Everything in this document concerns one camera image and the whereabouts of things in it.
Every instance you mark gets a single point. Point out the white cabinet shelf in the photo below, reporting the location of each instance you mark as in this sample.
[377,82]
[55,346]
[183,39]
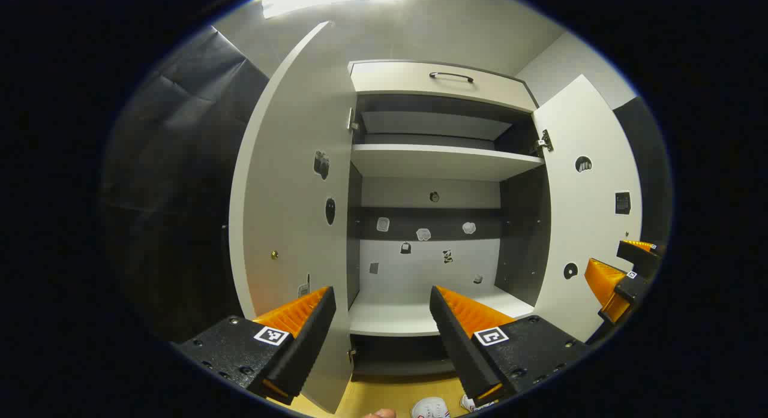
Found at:
[444,161]

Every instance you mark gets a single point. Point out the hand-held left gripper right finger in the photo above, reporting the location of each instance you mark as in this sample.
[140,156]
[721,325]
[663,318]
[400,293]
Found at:
[456,340]

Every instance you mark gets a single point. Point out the white cabinet door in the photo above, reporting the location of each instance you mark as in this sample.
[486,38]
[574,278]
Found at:
[288,166]
[591,226]

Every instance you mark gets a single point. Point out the metal right door hinge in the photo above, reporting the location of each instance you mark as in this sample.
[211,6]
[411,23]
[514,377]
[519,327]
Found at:
[543,143]

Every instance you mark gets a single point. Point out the white shoe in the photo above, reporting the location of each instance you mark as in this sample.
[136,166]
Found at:
[468,403]
[431,408]

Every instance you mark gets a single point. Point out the metal door hinge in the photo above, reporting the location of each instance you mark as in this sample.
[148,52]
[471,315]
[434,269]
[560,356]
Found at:
[543,143]
[353,121]

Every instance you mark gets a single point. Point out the metal left door hinge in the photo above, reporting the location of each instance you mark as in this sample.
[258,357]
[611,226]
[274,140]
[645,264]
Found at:
[353,121]

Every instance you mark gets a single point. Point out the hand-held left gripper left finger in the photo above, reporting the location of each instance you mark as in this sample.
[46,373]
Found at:
[312,340]

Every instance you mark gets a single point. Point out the white cabinet drawer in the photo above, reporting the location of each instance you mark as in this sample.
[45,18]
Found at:
[408,79]

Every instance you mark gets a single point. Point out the white shoe cabinet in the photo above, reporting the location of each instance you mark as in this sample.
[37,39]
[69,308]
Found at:
[432,268]

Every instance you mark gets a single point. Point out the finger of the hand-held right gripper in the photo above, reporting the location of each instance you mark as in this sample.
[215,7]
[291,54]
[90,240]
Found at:
[603,280]
[645,256]

